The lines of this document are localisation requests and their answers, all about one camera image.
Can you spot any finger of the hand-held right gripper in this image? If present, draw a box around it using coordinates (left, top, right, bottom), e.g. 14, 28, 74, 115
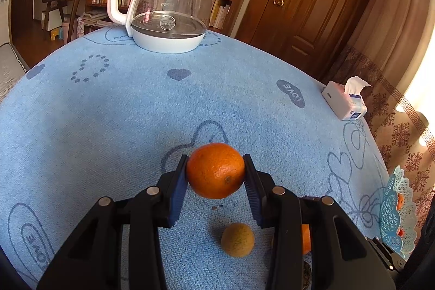
365, 237, 406, 272

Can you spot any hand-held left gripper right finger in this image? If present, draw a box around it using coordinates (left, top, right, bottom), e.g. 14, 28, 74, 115
242, 154, 396, 290

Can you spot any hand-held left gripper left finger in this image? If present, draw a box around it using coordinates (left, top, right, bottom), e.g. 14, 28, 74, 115
37, 154, 189, 290

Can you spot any light blue lattice basket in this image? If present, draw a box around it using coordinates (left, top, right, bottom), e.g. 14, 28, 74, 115
379, 166, 418, 260

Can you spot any large rough-skinned orange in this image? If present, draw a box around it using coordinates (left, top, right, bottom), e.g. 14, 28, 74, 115
186, 142, 246, 199

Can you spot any yellow-brown longan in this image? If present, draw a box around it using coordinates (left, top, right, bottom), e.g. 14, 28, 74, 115
220, 223, 255, 258

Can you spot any dark brown water chestnut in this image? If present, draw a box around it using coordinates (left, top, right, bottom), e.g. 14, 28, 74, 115
302, 261, 312, 289

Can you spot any blue printed blanket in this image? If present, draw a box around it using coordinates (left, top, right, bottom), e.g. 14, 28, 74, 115
0, 27, 396, 290

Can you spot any white tissue box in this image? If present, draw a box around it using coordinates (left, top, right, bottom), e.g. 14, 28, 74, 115
321, 76, 372, 121

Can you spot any beige patterned curtain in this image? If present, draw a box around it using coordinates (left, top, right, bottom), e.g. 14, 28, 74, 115
319, 0, 435, 243

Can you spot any brown wooden door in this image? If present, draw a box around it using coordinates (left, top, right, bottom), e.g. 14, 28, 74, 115
236, 0, 386, 80

